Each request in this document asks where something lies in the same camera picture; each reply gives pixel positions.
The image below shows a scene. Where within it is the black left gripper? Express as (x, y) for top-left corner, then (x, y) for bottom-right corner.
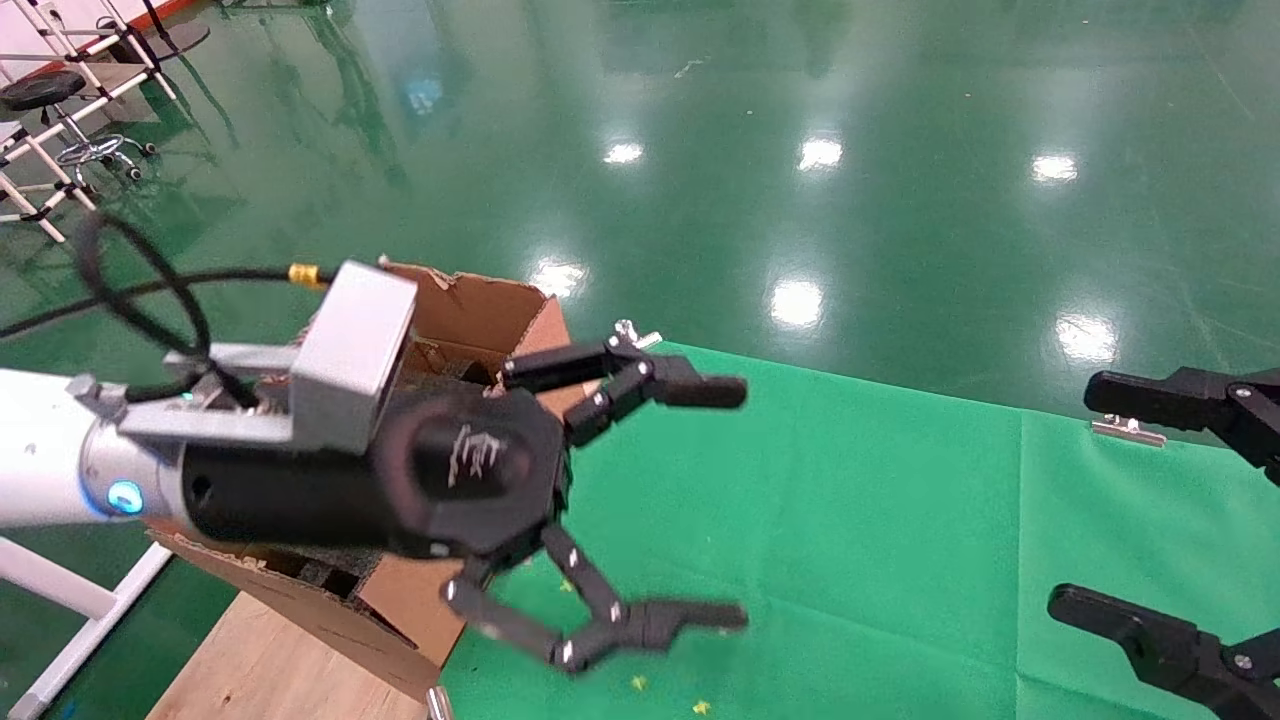
(180, 340), (751, 673)

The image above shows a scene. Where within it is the silver camera mount bracket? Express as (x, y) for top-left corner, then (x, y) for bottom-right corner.
(70, 343), (301, 446)

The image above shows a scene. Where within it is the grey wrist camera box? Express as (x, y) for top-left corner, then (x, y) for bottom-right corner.
(288, 258), (419, 456)

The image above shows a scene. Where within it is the black round stand base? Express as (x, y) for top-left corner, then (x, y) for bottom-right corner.
(140, 0), (211, 56)

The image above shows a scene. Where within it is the large open cardboard carton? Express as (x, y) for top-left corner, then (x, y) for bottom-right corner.
(150, 260), (601, 701)

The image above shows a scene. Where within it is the white pipe rack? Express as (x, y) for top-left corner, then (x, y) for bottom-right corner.
(0, 0), (176, 246)

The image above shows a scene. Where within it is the white pipe stand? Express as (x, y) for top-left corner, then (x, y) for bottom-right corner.
(0, 540), (176, 720)

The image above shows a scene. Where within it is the green table cloth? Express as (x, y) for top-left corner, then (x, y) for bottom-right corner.
(437, 340), (1280, 720)

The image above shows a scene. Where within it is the black foam insert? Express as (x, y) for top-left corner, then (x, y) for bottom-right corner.
(262, 548), (386, 601)

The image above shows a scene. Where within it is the black swivel stool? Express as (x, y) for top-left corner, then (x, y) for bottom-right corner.
(0, 70), (156, 191)

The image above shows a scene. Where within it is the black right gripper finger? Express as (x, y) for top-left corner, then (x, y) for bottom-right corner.
(1047, 585), (1280, 720)
(1083, 367), (1280, 488)

